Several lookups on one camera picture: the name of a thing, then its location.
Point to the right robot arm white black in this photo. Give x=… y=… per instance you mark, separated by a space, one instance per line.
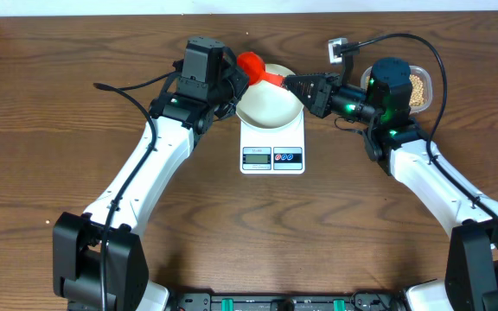
x=395 y=141

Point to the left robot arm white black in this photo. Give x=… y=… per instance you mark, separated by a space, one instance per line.
x=98 y=257

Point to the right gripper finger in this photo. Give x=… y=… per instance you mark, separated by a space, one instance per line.
x=304 y=83
x=316 y=101

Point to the clear plastic container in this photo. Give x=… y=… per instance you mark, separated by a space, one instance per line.
x=398 y=86

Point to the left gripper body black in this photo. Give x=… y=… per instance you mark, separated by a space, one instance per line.
x=228 y=86

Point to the red measuring scoop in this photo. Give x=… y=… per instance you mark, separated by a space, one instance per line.
x=254 y=67

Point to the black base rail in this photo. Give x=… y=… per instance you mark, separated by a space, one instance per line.
x=359 y=301

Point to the white bowl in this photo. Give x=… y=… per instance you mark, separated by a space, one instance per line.
x=267 y=106

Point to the soybeans pile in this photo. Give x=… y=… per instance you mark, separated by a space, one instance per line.
x=417 y=98

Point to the white digital kitchen scale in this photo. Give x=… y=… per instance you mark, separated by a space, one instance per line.
x=278 y=151

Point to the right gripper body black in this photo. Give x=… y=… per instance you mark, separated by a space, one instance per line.
x=349 y=102

